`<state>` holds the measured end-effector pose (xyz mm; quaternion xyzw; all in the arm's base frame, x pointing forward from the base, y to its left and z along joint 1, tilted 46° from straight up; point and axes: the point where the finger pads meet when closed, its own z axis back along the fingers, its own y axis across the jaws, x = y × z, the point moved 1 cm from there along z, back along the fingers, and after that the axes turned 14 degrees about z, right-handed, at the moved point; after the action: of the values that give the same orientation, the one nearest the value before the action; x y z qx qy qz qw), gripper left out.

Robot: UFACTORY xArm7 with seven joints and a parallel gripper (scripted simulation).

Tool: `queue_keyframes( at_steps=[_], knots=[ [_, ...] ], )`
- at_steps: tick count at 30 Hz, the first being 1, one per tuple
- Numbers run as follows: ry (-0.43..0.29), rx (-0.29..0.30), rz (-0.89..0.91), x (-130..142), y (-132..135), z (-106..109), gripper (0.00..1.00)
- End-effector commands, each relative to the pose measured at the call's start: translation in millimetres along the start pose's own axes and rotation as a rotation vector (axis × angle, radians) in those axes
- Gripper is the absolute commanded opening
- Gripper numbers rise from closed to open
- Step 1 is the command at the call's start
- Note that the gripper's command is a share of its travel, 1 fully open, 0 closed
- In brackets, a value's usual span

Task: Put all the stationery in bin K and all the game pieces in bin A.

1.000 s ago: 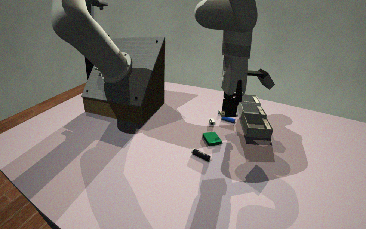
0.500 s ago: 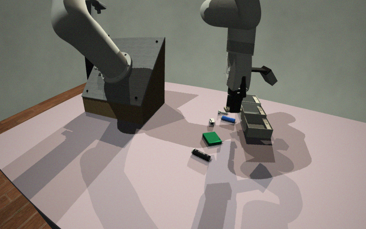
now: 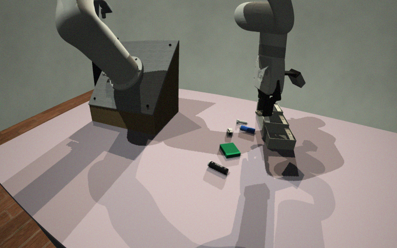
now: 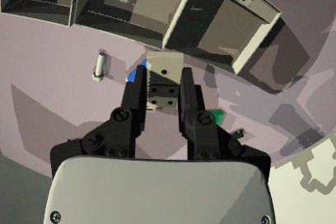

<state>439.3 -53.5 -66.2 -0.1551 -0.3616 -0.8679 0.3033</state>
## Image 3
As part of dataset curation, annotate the beige three-compartment bin rack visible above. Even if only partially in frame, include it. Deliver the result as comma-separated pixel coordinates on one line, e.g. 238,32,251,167
257,103,296,150

